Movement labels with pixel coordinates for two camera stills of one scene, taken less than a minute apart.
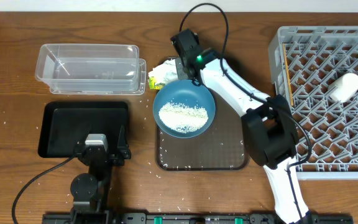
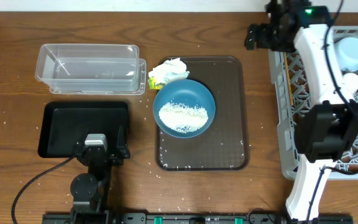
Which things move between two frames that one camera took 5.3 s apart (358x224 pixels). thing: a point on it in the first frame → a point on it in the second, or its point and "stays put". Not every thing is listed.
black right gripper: [183, 73] → [262, 30]
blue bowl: [184, 91] stays put
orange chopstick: [288, 74] stays put
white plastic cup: [343, 88] stays put
